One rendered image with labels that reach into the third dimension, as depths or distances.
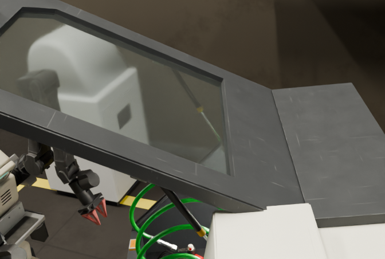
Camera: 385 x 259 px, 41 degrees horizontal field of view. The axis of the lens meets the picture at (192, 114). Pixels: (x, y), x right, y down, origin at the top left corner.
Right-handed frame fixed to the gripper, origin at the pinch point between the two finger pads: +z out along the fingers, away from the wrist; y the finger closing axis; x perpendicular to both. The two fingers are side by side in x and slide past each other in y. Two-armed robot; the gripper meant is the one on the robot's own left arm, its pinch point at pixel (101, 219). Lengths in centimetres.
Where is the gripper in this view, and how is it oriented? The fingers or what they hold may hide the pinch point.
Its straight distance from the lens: 214.0
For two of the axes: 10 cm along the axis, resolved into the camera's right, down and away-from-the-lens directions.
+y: 4.0, -4.7, 7.9
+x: -7.6, 3.0, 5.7
